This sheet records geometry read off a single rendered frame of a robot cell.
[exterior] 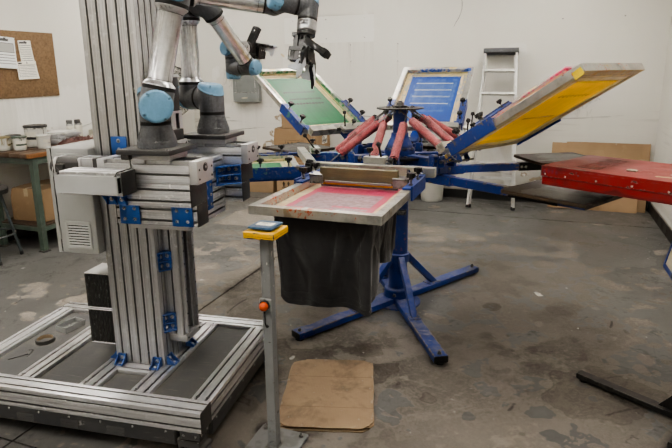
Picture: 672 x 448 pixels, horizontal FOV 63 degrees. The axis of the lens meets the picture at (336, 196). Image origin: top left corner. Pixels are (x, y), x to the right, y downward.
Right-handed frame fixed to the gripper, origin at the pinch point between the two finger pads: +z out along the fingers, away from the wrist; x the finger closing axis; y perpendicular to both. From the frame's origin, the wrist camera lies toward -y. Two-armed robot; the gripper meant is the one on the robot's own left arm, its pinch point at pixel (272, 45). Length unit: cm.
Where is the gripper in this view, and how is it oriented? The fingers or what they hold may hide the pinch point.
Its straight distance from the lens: 316.7
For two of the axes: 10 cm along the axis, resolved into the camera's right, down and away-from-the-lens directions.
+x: 7.9, 2.6, -5.6
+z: 6.1, -1.8, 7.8
